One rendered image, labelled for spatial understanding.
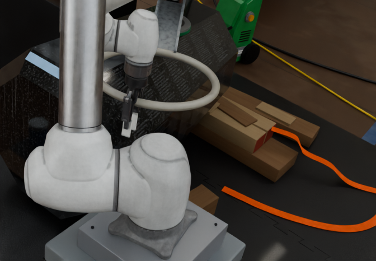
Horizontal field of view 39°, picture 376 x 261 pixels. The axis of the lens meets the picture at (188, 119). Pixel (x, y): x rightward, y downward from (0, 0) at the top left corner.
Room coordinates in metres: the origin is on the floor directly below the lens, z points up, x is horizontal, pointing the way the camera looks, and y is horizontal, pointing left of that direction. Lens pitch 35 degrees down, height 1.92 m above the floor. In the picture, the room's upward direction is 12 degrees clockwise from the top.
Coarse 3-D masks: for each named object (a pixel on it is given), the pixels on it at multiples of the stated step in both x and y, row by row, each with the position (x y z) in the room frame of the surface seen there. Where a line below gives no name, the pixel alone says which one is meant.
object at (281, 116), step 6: (264, 102) 2.99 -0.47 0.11; (258, 108) 2.90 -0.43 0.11; (264, 108) 2.92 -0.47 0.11; (270, 108) 2.93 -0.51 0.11; (270, 114) 2.86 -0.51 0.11; (276, 114) 2.88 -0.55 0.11; (282, 114) 2.89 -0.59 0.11; (288, 114) 2.91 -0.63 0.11; (282, 120) 2.82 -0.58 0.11; (288, 120) 2.83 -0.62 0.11; (294, 120) 2.86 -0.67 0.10
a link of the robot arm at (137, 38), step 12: (132, 12) 1.51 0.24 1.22; (144, 12) 1.50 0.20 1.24; (120, 24) 1.48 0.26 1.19; (132, 24) 1.47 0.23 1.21; (144, 24) 1.46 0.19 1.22; (156, 24) 1.49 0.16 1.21; (120, 36) 1.45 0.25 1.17; (132, 36) 1.45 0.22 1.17; (144, 36) 1.45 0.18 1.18; (156, 36) 1.48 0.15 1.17; (120, 48) 1.44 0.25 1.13; (132, 48) 1.44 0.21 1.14; (144, 48) 1.45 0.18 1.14; (156, 48) 1.49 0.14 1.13; (132, 60) 1.45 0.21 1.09; (144, 60) 1.46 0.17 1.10
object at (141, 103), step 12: (180, 60) 1.92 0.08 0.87; (192, 60) 1.90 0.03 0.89; (204, 72) 1.83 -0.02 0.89; (216, 84) 1.72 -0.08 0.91; (120, 96) 1.49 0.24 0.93; (204, 96) 1.60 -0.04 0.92; (216, 96) 1.64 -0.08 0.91; (144, 108) 1.47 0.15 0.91; (156, 108) 1.47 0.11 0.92; (168, 108) 1.48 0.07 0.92; (180, 108) 1.50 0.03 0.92; (192, 108) 1.53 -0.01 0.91
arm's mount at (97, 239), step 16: (192, 208) 1.08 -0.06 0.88; (96, 224) 0.96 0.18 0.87; (192, 224) 1.02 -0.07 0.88; (208, 224) 1.03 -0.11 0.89; (224, 224) 1.04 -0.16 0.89; (80, 240) 0.93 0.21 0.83; (96, 240) 0.90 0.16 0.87; (112, 240) 0.91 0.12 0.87; (128, 240) 0.92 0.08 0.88; (192, 240) 0.96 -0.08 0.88; (208, 240) 0.97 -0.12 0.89; (96, 256) 0.90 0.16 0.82; (112, 256) 0.87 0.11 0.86; (128, 256) 0.87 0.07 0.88; (144, 256) 0.88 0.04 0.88; (176, 256) 0.90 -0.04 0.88; (192, 256) 0.91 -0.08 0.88; (208, 256) 0.98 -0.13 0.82
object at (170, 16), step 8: (160, 0) 2.20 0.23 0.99; (184, 0) 2.24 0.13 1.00; (160, 8) 2.21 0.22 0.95; (168, 8) 2.22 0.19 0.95; (176, 8) 2.24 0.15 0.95; (160, 16) 2.16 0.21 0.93; (168, 16) 2.17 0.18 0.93; (176, 16) 2.19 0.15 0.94; (160, 24) 2.11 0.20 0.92; (168, 24) 2.13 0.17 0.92; (176, 24) 2.14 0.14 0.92; (160, 32) 2.06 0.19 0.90; (168, 32) 2.08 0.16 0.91; (176, 32) 2.09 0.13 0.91; (160, 40) 2.02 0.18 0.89; (168, 40) 2.03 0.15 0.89; (176, 40) 1.98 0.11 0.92; (168, 48) 1.98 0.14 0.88; (176, 48) 1.94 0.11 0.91; (160, 56) 1.93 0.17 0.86
